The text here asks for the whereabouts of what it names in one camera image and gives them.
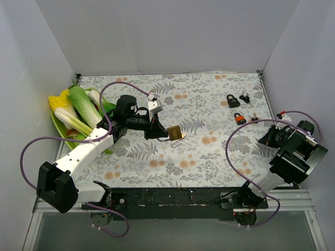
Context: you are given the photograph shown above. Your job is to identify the large brass padlock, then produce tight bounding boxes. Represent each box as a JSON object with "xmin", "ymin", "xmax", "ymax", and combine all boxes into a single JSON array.
[{"xmin": 158, "ymin": 125, "xmax": 183, "ymax": 142}]

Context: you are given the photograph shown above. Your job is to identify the silver keys of orange padlock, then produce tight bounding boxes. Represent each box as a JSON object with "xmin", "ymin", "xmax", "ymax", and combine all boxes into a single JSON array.
[{"xmin": 248, "ymin": 113, "xmax": 259, "ymax": 123}]

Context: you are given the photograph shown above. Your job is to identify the orange and black padlock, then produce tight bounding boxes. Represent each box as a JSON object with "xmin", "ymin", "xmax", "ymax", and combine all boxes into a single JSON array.
[{"xmin": 234, "ymin": 112, "xmax": 247, "ymax": 126}]

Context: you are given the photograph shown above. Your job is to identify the black-headed key bunch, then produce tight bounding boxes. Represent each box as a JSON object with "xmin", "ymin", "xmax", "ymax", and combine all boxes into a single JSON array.
[{"xmin": 239, "ymin": 93, "xmax": 254, "ymax": 107}]

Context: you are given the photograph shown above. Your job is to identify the black Kaijing padlock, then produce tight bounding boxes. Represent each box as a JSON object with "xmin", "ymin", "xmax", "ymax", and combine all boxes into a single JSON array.
[{"xmin": 226, "ymin": 94, "xmax": 240, "ymax": 108}]

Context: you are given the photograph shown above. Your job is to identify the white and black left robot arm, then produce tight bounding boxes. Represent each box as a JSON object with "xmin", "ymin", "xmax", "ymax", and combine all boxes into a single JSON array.
[{"xmin": 37, "ymin": 95, "xmax": 168, "ymax": 213}]

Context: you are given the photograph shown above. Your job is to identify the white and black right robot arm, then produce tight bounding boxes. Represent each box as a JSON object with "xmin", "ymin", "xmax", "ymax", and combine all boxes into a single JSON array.
[{"xmin": 237, "ymin": 120, "xmax": 328, "ymax": 208}]

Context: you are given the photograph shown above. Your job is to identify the small brass padlock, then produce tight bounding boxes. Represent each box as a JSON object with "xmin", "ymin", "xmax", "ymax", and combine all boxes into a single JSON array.
[{"xmin": 171, "ymin": 142, "xmax": 182, "ymax": 148}]

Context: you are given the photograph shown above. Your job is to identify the bok choy toy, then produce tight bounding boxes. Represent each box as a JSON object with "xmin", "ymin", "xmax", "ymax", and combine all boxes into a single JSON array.
[{"xmin": 86, "ymin": 89, "xmax": 116, "ymax": 117}]

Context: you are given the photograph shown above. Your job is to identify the napa cabbage toy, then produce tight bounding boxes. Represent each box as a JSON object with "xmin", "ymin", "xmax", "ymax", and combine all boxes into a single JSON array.
[{"xmin": 68, "ymin": 86, "xmax": 102, "ymax": 129}]

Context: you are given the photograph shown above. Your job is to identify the floral patterned table mat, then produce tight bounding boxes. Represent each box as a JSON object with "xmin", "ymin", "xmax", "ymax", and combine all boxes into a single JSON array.
[{"xmin": 78, "ymin": 73, "xmax": 276, "ymax": 188}]

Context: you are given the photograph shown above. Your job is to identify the green vegetable tray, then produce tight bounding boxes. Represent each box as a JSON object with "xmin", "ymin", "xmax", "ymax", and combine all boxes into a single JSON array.
[{"xmin": 50, "ymin": 87, "xmax": 117, "ymax": 153}]

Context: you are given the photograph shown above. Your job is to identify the yellow-leaf cabbage toy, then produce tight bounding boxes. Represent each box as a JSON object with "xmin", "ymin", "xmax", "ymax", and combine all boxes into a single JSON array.
[{"xmin": 48, "ymin": 89, "xmax": 92, "ymax": 136}]

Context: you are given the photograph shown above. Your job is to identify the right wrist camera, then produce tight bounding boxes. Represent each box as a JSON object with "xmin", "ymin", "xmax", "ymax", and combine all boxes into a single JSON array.
[{"xmin": 276, "ymin": 111, "xmax": 292, "ymax": 123}]

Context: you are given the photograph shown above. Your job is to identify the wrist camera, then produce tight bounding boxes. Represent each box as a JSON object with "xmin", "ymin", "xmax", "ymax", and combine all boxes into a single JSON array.
[
  {"xmin": 276, "ymin": 111, "xmax": 292, "ymax": 123},
  {"xmin": 148, "ymin": 93, "xmax": 163, "ymax": 115}
]

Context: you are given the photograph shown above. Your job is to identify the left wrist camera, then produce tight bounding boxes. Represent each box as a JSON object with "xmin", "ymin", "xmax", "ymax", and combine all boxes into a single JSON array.
[{"xmin": 148, "ymin": 93, "xmax": 163, "ymax": 115}]

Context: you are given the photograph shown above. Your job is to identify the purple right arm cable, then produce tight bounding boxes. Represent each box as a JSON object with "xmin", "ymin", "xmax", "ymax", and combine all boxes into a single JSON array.
[{"xmin": 216, "ymin": 110, "xmax": 324, "ymax": 227}]

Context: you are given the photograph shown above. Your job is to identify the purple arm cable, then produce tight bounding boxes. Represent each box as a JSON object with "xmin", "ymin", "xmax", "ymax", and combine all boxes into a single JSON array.
[
  {"xmin": 216, "ymin": 110, "xmax": 324, "ymax": 227},
  {"xmin": 20, "ymin": 81, "xmax": 152, "ymax": 238}
]

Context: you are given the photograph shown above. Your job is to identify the aluminium frame rail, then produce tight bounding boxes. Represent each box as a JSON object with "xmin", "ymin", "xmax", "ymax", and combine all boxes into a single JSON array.
[{"xmin": 24, "ymin": 188, "xmax": 327, "ymax": 250}]

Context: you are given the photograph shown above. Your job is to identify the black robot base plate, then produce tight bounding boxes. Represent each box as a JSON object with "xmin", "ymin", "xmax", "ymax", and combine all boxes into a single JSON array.
[{"xmin": 81, "ymin": 187, "xmax": 272, "ymax": 222}]

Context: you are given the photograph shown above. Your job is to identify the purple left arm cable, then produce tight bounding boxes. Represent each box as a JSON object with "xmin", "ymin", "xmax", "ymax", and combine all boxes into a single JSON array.
[{"xmin": 20, "ymin": 81, "xmax": 152, "ymax": 238}]

